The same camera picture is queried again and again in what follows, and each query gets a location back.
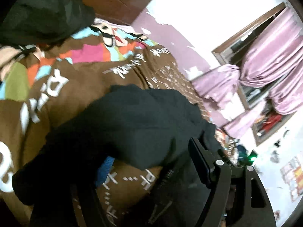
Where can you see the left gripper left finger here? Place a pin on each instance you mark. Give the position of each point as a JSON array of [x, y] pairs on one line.
[[103, 170]]

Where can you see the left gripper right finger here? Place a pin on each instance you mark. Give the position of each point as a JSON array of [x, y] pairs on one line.
[[237, 196]]

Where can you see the large black jacket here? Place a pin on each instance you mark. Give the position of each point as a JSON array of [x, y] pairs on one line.
[[142, 128]]

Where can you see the colourful cartoon bedspread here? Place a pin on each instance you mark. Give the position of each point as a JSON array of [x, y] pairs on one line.
[[46, 89]]

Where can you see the left pink curtain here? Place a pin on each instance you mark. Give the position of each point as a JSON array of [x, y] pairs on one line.
[[218, 85]]

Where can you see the pink curtain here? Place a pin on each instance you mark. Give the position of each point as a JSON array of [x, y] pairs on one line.
[[218, 85], [282, 98]]

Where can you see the right pink curtain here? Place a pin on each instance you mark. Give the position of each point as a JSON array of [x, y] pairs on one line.
[[282, 98]]

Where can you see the paper wall posters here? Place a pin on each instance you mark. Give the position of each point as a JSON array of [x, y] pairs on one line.
[[292, 175]]

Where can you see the brown wooden window frame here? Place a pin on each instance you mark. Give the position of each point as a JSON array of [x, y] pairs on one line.
[[275, 54]]

